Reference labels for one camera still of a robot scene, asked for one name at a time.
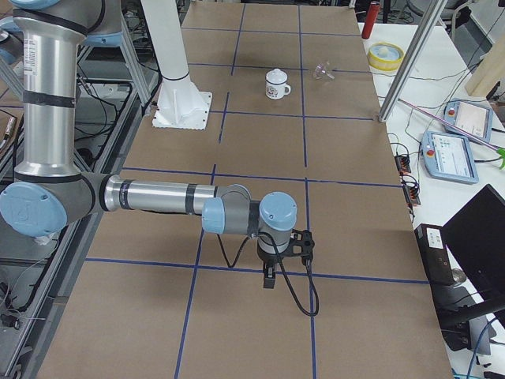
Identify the aluminium side rail frame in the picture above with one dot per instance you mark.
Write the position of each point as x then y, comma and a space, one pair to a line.
49, 263

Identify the white enamel mug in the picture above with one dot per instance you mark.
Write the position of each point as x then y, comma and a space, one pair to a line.
277, 91

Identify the far blue teach pendant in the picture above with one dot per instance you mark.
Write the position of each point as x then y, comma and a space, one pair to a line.
469, 116

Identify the black monitor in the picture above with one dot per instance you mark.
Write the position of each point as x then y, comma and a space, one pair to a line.
475, 237

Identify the blue teach pendant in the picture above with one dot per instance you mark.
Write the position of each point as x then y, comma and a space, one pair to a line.
469, 116
448, 157

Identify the long grabber stick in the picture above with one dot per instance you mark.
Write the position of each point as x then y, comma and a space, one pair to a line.
498, 150

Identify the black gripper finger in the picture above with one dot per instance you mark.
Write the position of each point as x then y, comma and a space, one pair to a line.
269, 278

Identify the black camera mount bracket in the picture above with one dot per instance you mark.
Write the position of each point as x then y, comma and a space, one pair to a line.
301, 244

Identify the white mug lid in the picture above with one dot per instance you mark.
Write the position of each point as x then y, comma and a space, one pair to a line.
276, 76

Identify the aluminium frame post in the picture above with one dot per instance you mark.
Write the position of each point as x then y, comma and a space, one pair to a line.
420, 38

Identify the red cylinder tube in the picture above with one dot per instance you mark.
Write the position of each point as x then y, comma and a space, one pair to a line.
370, 20

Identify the yellow tape roll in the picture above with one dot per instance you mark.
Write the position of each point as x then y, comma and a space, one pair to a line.
385, 56

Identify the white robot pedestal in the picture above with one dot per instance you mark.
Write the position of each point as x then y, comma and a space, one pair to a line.
180, 104

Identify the black computer box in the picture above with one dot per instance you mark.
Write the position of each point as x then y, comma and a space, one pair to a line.
434, 254

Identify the near blue teach pendant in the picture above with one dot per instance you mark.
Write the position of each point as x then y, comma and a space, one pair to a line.
448, 157

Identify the orange connector block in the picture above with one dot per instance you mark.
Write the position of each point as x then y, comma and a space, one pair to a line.
403, 163
412, 195

